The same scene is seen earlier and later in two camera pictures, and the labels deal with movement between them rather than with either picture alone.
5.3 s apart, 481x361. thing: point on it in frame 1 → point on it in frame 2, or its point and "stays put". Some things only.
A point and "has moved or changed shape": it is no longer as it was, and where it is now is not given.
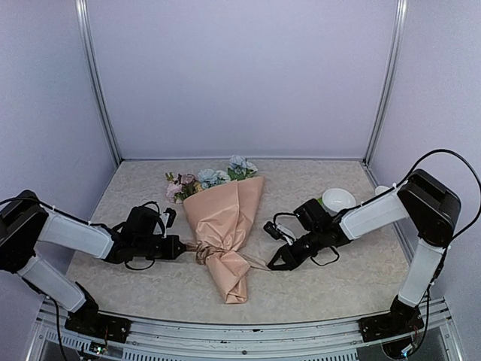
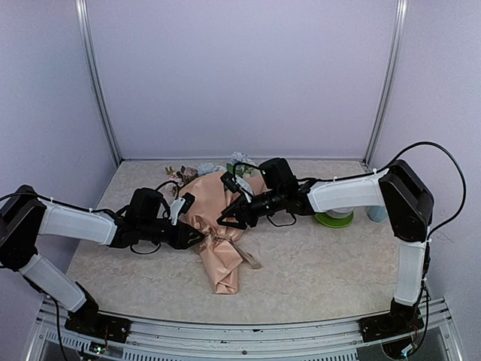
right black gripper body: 304,253 → 252,216
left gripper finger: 179,248 → 189,236
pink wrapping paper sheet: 223,219 has moved or changed shape
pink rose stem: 182,187 has moved or changed shape
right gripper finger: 285,254 → 239,210
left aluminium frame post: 83,16 stays put
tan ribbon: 203,253 → 212,238
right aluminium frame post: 397,41 stays put
